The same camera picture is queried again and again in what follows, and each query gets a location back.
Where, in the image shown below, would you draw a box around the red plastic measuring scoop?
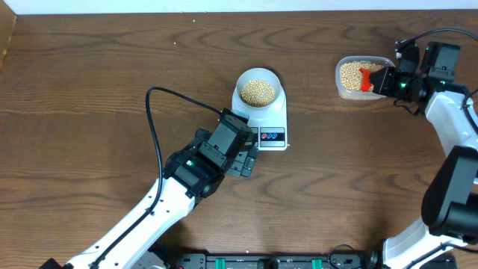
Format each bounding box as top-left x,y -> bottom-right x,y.
359,67 -> 372,92

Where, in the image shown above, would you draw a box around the soybeans in container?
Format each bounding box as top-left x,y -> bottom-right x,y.
339,61 -> 384,92

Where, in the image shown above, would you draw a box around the white digital kitchen scale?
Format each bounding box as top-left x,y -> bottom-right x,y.
232,86 -> 288,151

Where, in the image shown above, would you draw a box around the left black cable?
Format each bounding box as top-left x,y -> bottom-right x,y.
89,86 -> 225,269

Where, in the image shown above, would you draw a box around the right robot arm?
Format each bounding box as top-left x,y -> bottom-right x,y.
369,39 -> 477,268

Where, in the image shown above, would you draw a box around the clear plastic soybean container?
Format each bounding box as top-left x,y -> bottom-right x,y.
335,56 -> 395,101

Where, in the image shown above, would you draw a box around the soybeans in bowl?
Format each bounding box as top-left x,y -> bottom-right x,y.
240,79 -> 276,108

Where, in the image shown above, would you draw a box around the grey round bowl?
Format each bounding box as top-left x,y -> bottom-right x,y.
236,68 -> 281,108

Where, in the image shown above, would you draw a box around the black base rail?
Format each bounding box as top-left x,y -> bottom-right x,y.
138,251 -> 379,269

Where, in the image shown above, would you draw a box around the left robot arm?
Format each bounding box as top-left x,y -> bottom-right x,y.
40,124 -> 258,269

